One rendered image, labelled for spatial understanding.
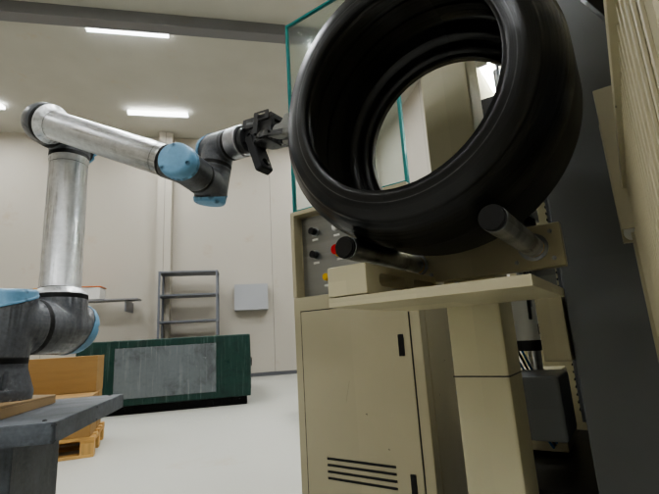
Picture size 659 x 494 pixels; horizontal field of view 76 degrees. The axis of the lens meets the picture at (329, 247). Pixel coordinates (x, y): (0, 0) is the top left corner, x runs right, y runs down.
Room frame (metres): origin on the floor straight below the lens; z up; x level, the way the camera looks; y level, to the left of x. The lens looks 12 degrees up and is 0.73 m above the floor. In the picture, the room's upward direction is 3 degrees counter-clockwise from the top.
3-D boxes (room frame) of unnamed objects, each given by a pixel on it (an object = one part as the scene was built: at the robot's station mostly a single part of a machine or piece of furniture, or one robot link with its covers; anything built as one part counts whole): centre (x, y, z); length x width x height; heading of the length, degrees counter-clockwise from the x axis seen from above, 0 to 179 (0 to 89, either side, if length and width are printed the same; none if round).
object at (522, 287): (0.88, -0.25, 0.80); 0.37 x 0.36 x 0.02; 55
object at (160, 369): (6.33, 2.30, 0.43); 2.16 x 2.04 x 0.85; 14
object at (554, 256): (1.02, -0.35, 0.90); 0.40 x 0.03 x 0.10; 55
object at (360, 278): (0.96, -0.13, 0.84); 0.36 x 0.09 x 0.06; 145
